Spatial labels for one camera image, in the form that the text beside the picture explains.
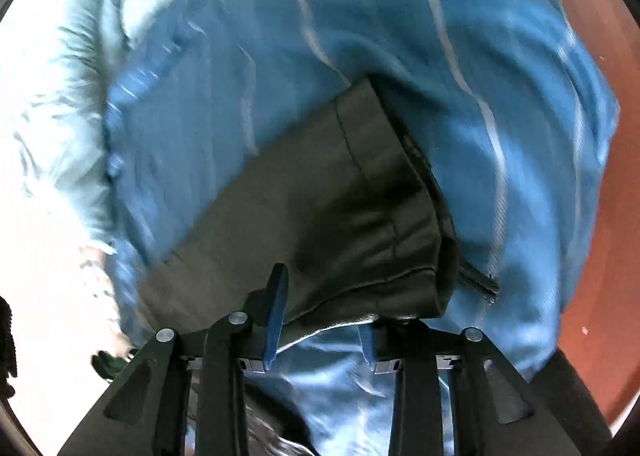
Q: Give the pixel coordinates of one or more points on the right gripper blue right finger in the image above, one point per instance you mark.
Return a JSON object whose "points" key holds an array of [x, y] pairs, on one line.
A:
{"points": [[377, 349]]}

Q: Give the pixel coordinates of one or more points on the black jacket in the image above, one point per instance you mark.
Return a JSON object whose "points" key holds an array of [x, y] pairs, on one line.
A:
{"points": [[348, 203]]}

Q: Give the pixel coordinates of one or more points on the blue striped bed sheet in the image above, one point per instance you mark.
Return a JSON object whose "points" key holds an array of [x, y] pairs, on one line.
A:
{"points": [[128, 118]]}

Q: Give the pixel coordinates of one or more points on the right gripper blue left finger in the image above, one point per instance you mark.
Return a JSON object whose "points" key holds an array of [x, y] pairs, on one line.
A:
{"points": [[266, 310]]}

